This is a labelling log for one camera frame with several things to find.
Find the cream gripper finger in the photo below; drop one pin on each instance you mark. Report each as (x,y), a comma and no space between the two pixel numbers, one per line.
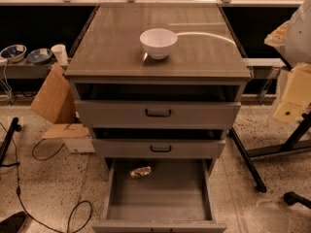
(297,94)
(277,38)

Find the orange can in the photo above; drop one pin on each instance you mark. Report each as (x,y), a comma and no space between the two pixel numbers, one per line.
(140,172)

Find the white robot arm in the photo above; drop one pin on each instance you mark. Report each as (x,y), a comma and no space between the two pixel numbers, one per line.
(293,40)

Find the grey drawer cabinet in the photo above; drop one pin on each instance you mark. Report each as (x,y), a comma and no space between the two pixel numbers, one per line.
(205,53)

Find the bottom grey drawer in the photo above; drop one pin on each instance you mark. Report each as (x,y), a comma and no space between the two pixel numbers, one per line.
(174,198)

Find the grey drawer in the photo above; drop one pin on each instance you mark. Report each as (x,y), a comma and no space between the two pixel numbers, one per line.
(158,143)
(170,106)
(174,198)

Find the middle grey drawer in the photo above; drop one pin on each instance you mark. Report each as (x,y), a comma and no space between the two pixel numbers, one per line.
(158,143)

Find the top grey drawer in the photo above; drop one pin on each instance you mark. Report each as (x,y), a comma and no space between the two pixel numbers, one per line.
(170,106)

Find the black metal stand right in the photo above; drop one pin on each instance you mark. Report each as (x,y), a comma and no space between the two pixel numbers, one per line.
(294,142)

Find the black caster bottom right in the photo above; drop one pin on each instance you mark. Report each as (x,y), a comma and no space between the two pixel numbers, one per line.
(292,198)

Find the white bowl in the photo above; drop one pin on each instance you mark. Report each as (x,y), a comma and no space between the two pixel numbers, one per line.
(158,42)

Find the white paper cup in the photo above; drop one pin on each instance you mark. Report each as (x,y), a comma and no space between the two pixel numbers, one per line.
(60,54)

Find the upright cardboard sheet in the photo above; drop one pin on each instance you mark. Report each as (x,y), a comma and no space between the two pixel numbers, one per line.
(55,101)

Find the blue patterned bowl right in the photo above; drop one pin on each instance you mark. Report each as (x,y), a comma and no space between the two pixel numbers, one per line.
(40,56)

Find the blue patterned bowl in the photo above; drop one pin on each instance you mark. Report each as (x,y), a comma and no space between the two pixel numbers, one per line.
(40,56)
(14,53)

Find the flat cardboard piece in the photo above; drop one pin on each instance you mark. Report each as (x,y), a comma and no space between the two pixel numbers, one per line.
(75,130)

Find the grey low shelf left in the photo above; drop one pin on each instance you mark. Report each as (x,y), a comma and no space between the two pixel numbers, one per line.
(25,70)

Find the blue patterned bowl left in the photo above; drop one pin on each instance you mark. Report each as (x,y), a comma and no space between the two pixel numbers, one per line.
(14,53)

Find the black stand leg left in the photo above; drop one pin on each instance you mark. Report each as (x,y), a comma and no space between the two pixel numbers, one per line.
(14,127)

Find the black object bottom left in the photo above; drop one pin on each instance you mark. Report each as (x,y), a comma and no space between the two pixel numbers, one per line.
(14,223)

